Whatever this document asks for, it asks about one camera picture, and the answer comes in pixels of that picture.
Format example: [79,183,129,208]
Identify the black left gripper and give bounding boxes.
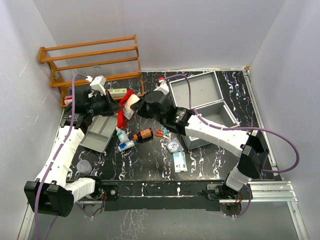
[87,90,123,118]

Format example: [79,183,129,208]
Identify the red fabric medicine pouch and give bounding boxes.
[117,89,135,130]

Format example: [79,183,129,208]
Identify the white cotton pad pack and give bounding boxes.
[123,94,140,120]

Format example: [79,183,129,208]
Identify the orange handled small scissors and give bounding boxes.
[154,128,170,140]

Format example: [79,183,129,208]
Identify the brown bottle orange cap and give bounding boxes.
[133,128,154,144]

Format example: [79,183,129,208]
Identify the round item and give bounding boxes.
[165,138,183,153]

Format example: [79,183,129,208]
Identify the teal white sachet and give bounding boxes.
[173,151,188,173]

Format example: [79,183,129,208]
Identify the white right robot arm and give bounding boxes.
[129,90,270,199]

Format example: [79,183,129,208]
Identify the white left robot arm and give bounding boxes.
[24,85,121,217]

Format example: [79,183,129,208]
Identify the white green medicine box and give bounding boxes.
[108,88,128,98]

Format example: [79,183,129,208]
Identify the white medicine bottle green label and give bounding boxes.
[115,127,130,144]

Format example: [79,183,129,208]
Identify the red white medicine box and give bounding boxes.
[63,95,73,106]

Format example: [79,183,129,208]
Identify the grey plastic tray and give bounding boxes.
[79,114,118,153]

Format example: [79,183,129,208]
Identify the orange wooden shelf rack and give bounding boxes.
[37,35,145,108]

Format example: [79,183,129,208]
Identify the white blue bandage roll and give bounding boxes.
[117,140,136,152]

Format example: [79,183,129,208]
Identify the grey open storage box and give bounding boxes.
[168,70,241,151]

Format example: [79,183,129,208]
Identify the clear plastic cup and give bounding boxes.
[76,160,93,175]

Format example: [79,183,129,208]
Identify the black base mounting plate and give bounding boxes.
[81,180,253,212]

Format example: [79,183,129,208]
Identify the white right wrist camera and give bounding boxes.
[155,77,170,95]

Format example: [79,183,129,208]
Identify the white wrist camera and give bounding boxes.
[155,77,170,95]
[85,75,106,96]

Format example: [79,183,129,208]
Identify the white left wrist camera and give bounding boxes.
[85,75,106,96]

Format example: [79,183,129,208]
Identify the aluminium frame rail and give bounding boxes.
[249,181,298,202]

